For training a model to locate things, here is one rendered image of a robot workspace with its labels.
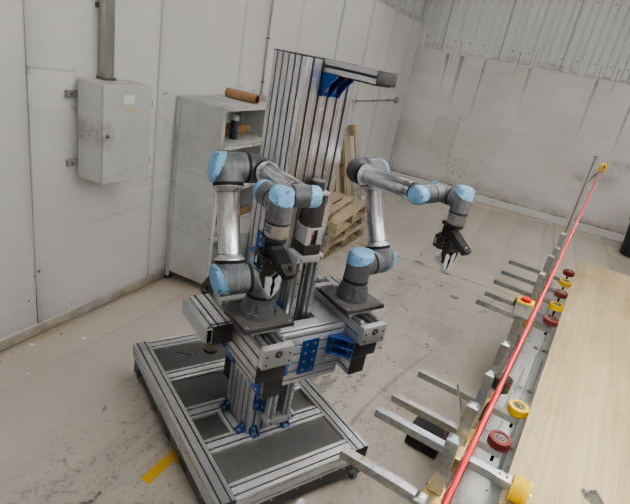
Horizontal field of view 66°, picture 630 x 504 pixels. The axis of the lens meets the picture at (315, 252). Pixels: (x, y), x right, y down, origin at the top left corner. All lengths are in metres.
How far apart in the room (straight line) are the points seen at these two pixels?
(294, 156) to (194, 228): 2.25
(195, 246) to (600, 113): 7.18
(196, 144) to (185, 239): 0.81
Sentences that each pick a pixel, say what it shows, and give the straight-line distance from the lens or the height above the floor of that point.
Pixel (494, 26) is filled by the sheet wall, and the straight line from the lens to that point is 9.56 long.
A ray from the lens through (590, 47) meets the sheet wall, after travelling 9.46.
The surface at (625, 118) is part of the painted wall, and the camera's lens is 9.48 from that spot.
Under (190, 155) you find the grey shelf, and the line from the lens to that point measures 3.99.
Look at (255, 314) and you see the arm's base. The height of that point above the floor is 1.06.
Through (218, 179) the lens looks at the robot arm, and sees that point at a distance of 1.85.
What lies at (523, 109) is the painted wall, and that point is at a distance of 9.44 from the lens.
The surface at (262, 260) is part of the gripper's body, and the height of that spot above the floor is 1.44.
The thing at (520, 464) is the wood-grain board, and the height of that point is 0.90.
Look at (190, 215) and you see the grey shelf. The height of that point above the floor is 0.65.
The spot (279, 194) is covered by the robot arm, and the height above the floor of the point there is 1.66.
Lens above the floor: 2.06
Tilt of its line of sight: 22 degrees down
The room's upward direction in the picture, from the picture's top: 11 degrees clockwise
